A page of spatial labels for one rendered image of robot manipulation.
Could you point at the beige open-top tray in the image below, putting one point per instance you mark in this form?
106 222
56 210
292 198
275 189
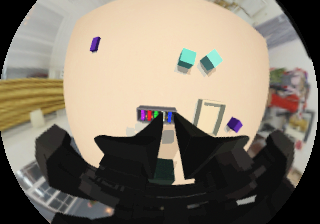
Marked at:
209 116

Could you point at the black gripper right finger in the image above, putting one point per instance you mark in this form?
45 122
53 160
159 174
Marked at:
197 148

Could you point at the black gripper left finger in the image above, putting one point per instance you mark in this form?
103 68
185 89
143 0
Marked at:
144 146

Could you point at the teal cube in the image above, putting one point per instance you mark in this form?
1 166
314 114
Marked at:
211 60
186 58

